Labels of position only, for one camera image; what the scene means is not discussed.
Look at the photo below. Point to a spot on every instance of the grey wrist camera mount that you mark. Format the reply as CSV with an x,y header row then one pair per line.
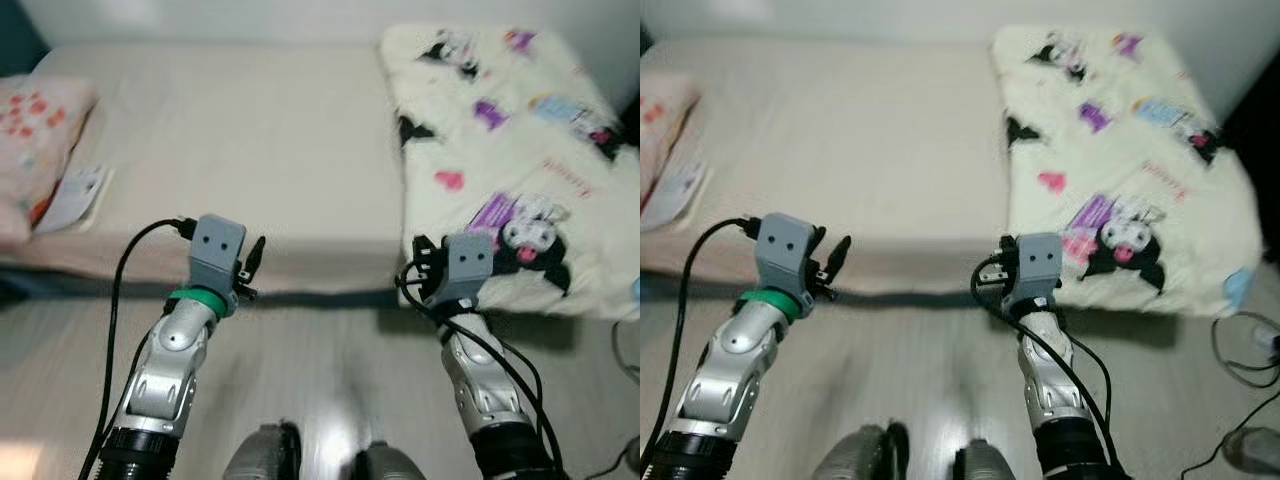
x,y
465,265
785,250
215,250
1035,265

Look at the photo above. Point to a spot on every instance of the white printed booklet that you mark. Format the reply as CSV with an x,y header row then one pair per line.
x,y
75,200
680,195

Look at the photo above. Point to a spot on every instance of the white power strip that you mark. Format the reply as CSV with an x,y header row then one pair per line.
x,y
1268,338

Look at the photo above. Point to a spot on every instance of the grey power adapter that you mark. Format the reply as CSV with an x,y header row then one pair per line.
x,y
1255,450

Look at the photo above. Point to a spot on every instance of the grey robot leg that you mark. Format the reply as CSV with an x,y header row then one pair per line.
x,y
390,465
860,460
985,465
260,460

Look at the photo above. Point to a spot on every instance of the pink patterned pillow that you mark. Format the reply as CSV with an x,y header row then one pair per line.
x,y
660,130
30,150

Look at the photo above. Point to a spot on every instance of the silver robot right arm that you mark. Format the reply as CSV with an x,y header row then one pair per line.
x,y
1050,380
480,380

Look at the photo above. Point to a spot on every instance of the cream cartoon print quilt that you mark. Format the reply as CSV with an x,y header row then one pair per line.
x,y
440,220
1200,200

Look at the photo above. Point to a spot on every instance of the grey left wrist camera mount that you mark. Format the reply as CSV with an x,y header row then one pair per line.
x,y
215,250
785,250

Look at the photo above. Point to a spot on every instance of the grey robot left leg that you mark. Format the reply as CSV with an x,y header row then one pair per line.
x,y
860,460
260,460

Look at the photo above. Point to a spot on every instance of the grey robot right leg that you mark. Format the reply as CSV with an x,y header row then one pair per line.
x,y
390,465
985,465

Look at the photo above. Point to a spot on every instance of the mattress with cream sheet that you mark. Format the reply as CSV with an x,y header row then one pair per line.
x,y
850,150
250,150

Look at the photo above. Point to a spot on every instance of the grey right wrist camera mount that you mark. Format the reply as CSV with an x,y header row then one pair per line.
x,y
465,265
1035,265

